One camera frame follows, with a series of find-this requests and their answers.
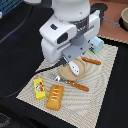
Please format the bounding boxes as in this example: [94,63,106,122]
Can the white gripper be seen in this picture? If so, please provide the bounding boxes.
[39,10,100,63]

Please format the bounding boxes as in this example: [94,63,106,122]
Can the light blue milk carton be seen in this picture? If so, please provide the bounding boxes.
[89,36,104,54]

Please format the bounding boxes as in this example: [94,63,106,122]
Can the yellow butter box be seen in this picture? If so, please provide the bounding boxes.
[33,78,46,100]

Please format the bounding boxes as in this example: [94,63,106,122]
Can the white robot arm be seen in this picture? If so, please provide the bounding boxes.
[39,0,100,63]

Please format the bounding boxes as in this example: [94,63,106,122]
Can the round wooden plate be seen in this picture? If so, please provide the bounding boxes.
[59,58,87,81]

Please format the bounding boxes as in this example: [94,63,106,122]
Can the beige bowl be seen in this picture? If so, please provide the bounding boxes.
[121,7,128,30]

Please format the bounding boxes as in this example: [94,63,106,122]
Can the beige woven placemat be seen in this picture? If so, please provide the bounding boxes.
[17,44,118,128]

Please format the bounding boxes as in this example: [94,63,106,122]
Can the blue striped cloth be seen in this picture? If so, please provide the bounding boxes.
[0,0,23,17]

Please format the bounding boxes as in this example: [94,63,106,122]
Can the fork with wooden handle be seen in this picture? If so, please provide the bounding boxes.
[53,76,89,92]

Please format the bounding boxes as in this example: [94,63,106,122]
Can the knife with wooden handle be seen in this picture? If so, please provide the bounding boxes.
[81,57,101,65]

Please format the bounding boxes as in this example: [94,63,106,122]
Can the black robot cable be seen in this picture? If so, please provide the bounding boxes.
[0,3,68,100]

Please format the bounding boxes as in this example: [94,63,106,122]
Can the grey saucepan with handle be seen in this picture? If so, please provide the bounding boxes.
[101,17,120,27]

